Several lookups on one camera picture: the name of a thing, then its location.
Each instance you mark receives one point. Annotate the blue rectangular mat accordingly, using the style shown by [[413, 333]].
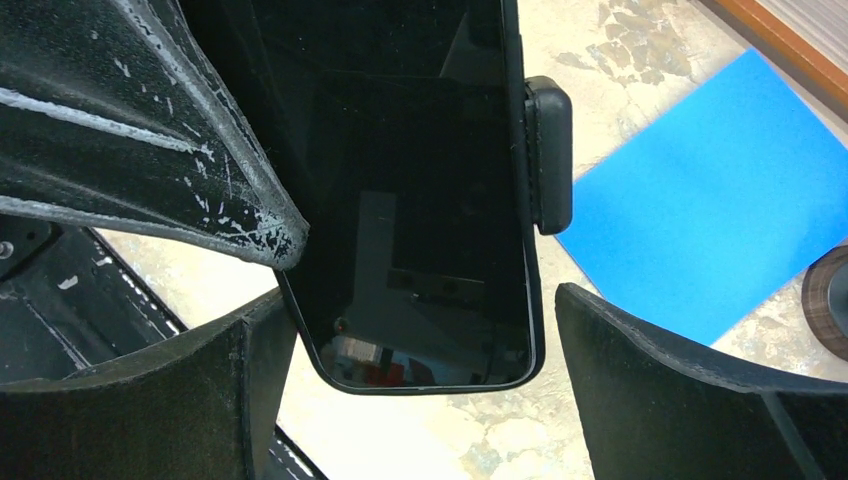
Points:
[[702, 216]]

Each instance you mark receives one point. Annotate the black round-base phone stand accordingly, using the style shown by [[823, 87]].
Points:
[[549, 133]]

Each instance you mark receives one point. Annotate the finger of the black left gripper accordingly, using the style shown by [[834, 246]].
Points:
[[112, 116]]

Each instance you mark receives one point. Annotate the black smartphone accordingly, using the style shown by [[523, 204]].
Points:
[[397, 129]]

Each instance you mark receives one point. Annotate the orange wooden shelf rack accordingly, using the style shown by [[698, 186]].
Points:
[[806, 39]]

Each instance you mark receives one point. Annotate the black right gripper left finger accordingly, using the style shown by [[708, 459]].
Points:
[[200, 405]]

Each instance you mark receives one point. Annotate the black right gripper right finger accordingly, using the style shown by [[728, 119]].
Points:
[[655, 405]]

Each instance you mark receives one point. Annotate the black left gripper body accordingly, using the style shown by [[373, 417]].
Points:
[[69, 301]]

